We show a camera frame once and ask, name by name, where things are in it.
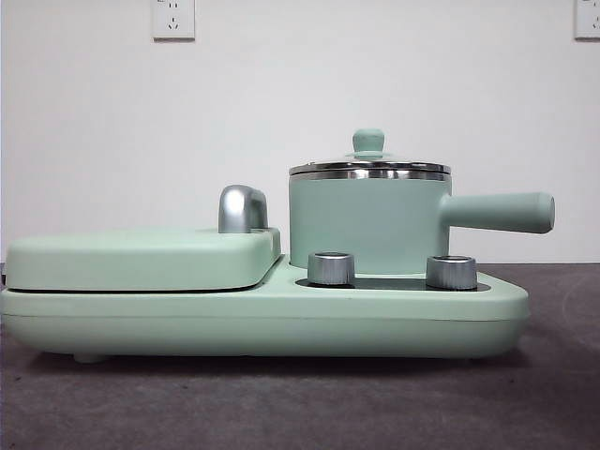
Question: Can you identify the chrome griddle lid handle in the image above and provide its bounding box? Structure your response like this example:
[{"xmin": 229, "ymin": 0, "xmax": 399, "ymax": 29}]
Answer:
[{"xmin": 218, "ymin": 184, "xmax": 269, "ymax": 234}]

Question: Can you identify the white wall power outlet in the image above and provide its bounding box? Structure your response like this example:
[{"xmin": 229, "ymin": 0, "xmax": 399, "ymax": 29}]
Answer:
[
  {"xmin": 574, "ymin": 0, "xmax": 600, "ymax": 40},
  {"xmin": 151, "ymin": 0, "xmax": 196, "ymax": 42}
]

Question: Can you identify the mint green breakfast maker base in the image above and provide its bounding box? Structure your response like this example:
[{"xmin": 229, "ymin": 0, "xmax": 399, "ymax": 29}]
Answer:
[{"xmin": 0, "ymin": 275, "xmax": 532, "ymax": 365}]

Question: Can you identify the mint green griddle lid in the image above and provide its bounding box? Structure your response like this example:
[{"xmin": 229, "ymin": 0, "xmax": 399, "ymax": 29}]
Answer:
[{"xmin": 5, "ymin": 226, "xmax": 283, "ymax": 292}]

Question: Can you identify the glass pot lid green knob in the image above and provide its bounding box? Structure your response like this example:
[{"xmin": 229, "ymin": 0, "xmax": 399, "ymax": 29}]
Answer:
[{"xmin": 287, "ymin": 128, "xmax": 452, "ymax": 182}]

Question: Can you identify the mint green saucepan with handle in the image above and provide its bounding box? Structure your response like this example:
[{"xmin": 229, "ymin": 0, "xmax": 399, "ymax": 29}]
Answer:
[{"xmin": 287, "ymin": 175, "xmax": 557, "ymax": 277}]

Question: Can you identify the chrome control knob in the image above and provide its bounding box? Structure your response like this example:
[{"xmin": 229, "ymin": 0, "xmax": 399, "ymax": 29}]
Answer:
[
  {"xmin": 425, "ymin": 254, "xmax": 479, "ymax": 289},
  {"xmin": 307, "ymin": 251, "xmax": 356, "ymax": 286}
]

